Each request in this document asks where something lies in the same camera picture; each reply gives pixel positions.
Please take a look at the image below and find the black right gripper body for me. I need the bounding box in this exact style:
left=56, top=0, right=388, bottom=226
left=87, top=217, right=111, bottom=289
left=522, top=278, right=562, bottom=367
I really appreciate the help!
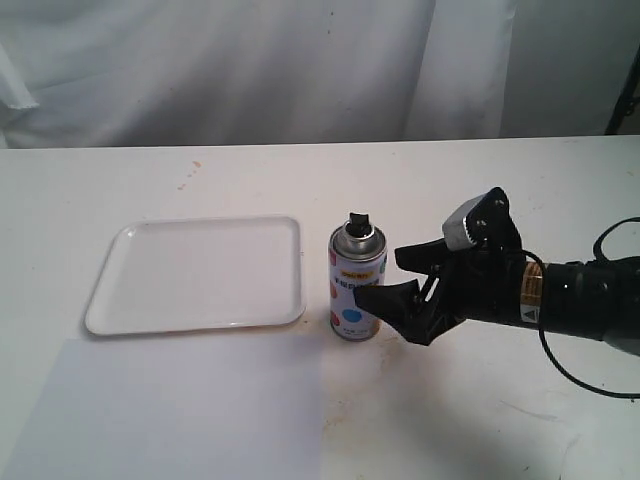
left=422, top=187, right=527, bottom=342

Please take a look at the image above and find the white dotted spray can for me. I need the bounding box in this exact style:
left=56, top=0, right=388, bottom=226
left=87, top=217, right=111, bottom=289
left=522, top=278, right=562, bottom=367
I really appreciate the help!
left=328, top=213, right=387, bottom=342

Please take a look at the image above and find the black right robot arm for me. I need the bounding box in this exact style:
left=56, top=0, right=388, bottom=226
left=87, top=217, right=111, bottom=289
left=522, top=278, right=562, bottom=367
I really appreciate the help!
left=354, top=187, right=639, bottom=354

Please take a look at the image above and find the white paper sheet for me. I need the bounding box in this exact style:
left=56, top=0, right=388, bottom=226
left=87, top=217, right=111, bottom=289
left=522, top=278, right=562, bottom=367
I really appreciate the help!
left=3, top=334, right=323, bottom=479

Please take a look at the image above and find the black metal stand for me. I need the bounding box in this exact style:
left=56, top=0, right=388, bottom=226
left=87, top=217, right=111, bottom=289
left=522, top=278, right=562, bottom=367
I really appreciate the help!
left=604, top=49, right=640, bottom=136

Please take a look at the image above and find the white plastic tray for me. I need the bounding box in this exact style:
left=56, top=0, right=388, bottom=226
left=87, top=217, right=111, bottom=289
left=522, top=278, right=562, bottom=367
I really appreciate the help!
left=84, top=216, right=306, bottom=337

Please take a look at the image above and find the white backdrop curtain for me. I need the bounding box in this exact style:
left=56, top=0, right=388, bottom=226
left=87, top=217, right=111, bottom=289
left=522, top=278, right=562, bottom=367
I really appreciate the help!
left=1, top=1, right=639, bottom=148

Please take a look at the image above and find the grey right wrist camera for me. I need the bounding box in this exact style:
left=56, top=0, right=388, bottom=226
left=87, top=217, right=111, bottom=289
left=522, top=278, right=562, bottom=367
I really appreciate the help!
left=442, top=194, right=487, bottom=252

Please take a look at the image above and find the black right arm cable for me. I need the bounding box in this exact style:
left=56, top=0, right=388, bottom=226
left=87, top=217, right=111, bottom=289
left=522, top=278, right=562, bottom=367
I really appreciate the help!
left=524, top=216, right=640, bottom=400

